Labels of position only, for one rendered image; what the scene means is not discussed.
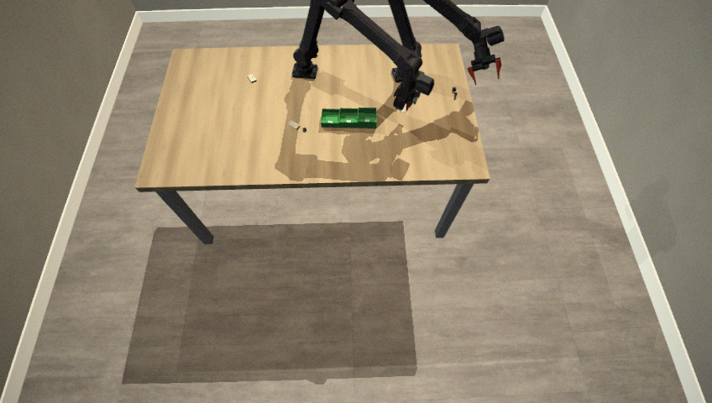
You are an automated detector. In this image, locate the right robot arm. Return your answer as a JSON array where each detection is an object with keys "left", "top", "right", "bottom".
[{"left": 291, "top": 0, "right": 434, "bottom": 110}]

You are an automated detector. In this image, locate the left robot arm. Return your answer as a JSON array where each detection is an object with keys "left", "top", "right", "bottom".
[{"left": 388, "top": 0, "right": 505, "bottom": 82}]

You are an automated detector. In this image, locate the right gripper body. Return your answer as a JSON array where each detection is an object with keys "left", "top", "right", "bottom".
[{"left": 394, "top": 85, "right": 421, "bottom": 105}]

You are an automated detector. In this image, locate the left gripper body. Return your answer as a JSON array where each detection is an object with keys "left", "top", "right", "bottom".
[{"left": 471, "top": 45, "right": 500, "bottom": 71}]

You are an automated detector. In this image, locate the green three-compartment bin rack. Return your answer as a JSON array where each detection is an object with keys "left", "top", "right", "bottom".
[{"left": 321, "top": 107, "right": 377, "bottom": 128}]

